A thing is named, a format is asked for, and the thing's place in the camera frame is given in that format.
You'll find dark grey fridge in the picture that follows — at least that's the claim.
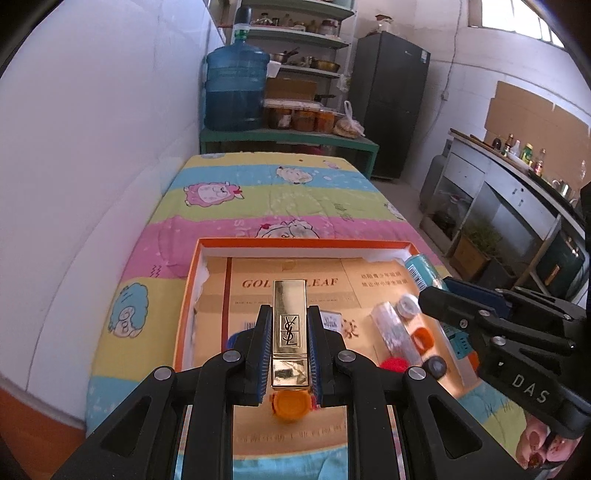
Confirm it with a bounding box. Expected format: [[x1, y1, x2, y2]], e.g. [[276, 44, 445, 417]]
[[347, 31, 431, 181]]

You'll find teal printed carton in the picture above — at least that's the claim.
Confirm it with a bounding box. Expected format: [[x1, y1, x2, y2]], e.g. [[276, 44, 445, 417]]
[[441, 323, 479, 370]]

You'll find clear plastic tube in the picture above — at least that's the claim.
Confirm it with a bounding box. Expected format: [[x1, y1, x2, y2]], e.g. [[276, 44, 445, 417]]
[[372, 302, 423, 365]]

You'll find grey kitchen counter cabinet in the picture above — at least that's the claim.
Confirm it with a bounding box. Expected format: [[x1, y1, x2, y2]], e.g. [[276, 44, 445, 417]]
[[420, 129, 591, 305]]

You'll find cardboard sheet on wall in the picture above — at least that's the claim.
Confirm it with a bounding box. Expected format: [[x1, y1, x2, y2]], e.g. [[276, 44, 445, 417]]
[[484, 80, 591, 162]]

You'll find orange-rimmed cardboard box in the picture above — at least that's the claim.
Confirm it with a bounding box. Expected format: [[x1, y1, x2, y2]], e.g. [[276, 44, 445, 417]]
[[173, 237, 483, 462]]

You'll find orange-red ring cap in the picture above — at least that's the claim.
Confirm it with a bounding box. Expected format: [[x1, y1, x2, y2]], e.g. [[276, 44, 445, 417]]
[[411, 327, 437, 354]]

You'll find gold lipstick case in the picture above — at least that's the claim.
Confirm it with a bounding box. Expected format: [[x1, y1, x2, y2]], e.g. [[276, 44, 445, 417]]
[[270, 278, 311, 391]]

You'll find brown cardboard carton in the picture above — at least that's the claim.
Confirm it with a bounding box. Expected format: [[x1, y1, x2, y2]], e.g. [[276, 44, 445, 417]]
[[267, 78, 318, 100]]

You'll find grey gas cylinder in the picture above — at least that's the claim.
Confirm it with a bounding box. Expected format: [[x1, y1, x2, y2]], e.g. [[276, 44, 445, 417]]
[[420, 154, 447, 214]]

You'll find teal drink can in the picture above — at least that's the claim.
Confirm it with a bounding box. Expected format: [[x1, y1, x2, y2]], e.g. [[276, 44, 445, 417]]
[[405, 254, 451, 292]]

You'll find person's right hand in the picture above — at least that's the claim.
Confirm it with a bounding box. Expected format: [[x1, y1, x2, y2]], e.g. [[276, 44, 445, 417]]
[[517, 413, 571, 469]]

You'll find green low table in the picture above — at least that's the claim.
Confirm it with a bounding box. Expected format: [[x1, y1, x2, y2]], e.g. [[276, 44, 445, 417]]
[[199, 127, 380, 179]]

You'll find jar of orange preserves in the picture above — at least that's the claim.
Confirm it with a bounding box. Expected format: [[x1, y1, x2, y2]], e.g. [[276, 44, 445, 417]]
[[294, 108, 317, 133], [316, 110, 341, 134], [268, 106, 294, 130]]

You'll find orange plastic lid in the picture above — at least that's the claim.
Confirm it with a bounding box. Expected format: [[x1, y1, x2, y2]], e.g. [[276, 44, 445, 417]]
[[270, 390, 313, 424]]

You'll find green shelf with kitchenware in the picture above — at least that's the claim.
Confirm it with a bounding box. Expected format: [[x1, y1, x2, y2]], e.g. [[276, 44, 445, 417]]
[[231, 0, 359, 100]]

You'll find dark bottle green label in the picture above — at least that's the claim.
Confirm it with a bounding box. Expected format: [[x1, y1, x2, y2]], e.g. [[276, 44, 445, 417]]
[[233, 6, 253, 46]]

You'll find crate with green plant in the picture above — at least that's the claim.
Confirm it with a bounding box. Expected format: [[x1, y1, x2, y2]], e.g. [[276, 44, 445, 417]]
[[450, 222, 505, 282]]

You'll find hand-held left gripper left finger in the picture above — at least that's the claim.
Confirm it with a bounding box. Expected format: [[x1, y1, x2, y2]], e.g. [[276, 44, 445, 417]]
[[51, 304, 273, 480]]

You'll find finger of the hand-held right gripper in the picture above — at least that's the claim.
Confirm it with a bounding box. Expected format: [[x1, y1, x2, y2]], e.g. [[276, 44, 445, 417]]
[[445, 277, 591, 334], [418, 286, 578, 366]]

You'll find plastic bag of bread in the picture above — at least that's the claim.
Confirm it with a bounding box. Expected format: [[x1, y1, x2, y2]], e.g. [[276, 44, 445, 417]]
[[333, 100, 366, 138]]

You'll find silver bottle cap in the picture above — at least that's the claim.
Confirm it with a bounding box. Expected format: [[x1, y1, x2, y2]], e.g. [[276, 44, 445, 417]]
[[397, 294, 420, 319]]

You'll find window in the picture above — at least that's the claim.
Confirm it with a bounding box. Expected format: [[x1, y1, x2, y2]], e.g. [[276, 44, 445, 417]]
[[468, 0, 565, 47]]

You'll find blue water jug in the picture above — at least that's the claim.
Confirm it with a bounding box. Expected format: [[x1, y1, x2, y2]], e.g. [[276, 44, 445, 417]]
[[203, 44, 271, 132]]

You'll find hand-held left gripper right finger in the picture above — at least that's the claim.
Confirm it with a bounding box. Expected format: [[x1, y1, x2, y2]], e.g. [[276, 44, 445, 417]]
[[307, 305, 532, 480]]

